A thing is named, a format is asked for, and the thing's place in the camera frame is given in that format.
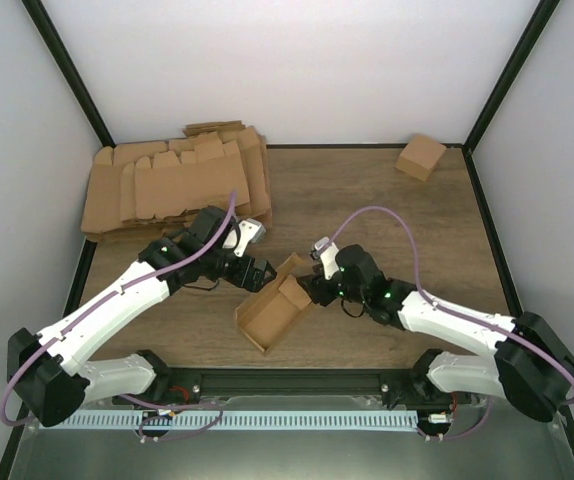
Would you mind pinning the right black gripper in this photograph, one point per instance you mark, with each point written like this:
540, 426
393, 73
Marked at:
319, 293

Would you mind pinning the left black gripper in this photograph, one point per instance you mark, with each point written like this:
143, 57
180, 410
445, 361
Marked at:
255, 283

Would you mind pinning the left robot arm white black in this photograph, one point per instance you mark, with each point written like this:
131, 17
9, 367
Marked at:
52, 371

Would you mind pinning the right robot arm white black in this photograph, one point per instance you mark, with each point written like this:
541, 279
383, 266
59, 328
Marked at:
519, 359

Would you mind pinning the folded brown cardboard box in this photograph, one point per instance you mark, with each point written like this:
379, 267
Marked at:
420, 157

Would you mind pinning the stack of flat cardboard boxes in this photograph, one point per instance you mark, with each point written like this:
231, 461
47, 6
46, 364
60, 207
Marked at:
143, 189

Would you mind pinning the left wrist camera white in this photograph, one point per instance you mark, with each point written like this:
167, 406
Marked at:
251, 232

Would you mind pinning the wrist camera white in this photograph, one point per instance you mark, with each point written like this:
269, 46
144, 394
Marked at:
251, 232
324, 252

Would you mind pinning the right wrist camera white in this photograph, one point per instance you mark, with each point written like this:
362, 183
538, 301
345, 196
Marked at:
324, 252

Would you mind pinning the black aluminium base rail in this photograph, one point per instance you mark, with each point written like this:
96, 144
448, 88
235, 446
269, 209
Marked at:
198, 383

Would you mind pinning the light blue slotted cable duct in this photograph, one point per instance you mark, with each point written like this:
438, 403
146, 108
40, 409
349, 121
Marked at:
353, 420

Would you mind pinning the black enclosure frame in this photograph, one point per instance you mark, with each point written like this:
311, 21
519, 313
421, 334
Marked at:
483, 137

